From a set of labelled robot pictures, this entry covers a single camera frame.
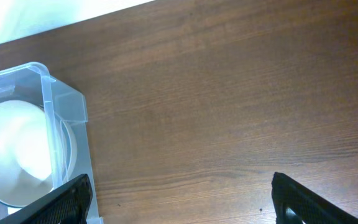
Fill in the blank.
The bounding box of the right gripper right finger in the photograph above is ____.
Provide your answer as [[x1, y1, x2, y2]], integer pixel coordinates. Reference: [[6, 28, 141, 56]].
[[272, 172, 358, 224]]

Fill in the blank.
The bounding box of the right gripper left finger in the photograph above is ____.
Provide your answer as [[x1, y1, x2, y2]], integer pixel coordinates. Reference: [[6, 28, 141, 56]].
[[0, 174, 93, 224]]

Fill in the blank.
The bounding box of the cream white bowl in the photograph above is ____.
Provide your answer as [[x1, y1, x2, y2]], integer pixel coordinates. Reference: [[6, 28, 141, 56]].
[[0, 100, 78, 208]]

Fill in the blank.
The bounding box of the clear plastic storage bin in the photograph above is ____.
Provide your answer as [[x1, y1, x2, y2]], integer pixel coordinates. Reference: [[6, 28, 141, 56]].
[[0, 62, 93, 220]]

